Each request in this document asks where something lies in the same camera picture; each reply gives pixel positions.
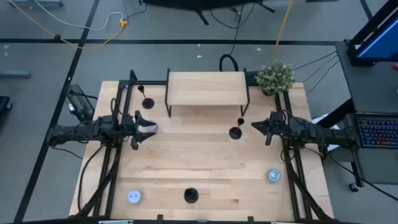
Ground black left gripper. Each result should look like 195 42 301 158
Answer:
123 110 157 151

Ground computer monitor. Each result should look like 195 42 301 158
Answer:
346 0 398 67

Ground grey side desk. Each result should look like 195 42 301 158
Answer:
335 40 398 186

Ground backlit keyboard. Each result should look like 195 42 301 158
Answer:
357 118 398 149

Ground potted green plant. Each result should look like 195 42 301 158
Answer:
254 60 296 97

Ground black floor stand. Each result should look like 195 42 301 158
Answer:
139 0 276 26

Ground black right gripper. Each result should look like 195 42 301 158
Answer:
251 111 286 146

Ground black cable loop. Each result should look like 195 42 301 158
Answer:
218 54 239 72

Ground black metal frame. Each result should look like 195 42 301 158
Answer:
73 70 169 218
275 91 333 222

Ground white purple leaf candle tin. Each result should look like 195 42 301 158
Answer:
127 189 143 205

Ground wooden shelf riser black legs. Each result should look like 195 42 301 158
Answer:
164 68 251 118

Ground blue patterned candle tin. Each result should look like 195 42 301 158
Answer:
267 168 282 184

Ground yellow extension cable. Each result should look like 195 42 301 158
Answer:
7 0 130 50

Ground grey bar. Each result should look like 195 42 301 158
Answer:
0 70 31 79

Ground black power box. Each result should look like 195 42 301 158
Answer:
66 83 96 122

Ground black object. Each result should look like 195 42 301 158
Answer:
0 96 12 119

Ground white cable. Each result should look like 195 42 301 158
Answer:
33 0 125 32

